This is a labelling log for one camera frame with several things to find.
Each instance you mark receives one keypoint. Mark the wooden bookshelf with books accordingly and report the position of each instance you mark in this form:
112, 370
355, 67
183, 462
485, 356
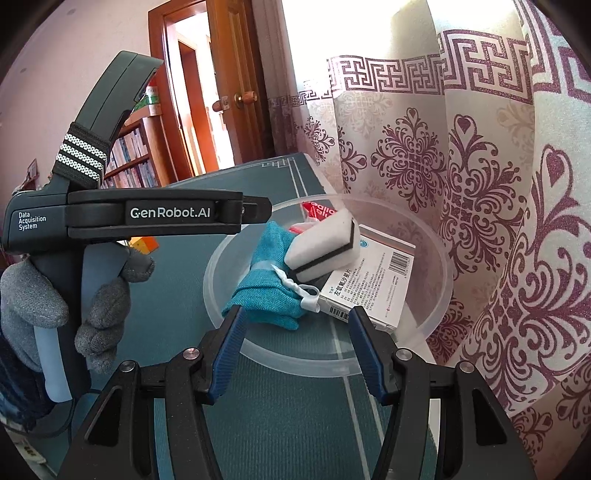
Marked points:
134, 157

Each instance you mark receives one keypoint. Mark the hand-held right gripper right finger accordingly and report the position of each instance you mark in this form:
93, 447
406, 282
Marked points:
367, 350

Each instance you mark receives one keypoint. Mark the white plastic tie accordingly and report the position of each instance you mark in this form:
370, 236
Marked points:
304, 295

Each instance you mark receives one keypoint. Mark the clear plastic bowl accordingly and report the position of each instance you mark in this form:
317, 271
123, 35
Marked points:
277, 356

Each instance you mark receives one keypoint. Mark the orange yellow cube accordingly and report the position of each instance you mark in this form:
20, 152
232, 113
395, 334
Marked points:
145, 244

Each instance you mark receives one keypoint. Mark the white sponge with black layer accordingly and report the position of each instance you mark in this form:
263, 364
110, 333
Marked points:
323, 244

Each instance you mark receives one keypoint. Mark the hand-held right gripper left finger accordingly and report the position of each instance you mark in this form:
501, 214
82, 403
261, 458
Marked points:
231, 341

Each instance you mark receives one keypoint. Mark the teal cloth pouch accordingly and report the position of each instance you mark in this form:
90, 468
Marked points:
263, 295

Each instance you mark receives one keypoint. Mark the red packet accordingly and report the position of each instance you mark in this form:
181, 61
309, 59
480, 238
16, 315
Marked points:
318, 210

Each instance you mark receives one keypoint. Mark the person's left hand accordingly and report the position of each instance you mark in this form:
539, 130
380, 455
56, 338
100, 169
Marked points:
27, 300

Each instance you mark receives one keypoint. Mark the white medicine box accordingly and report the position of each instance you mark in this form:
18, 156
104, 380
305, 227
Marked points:
369, 277

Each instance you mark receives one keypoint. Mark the white patterned curtain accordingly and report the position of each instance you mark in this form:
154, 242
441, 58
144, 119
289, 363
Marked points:
485, 184

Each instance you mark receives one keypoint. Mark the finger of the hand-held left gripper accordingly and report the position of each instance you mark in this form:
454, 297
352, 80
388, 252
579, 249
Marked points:
256, 208

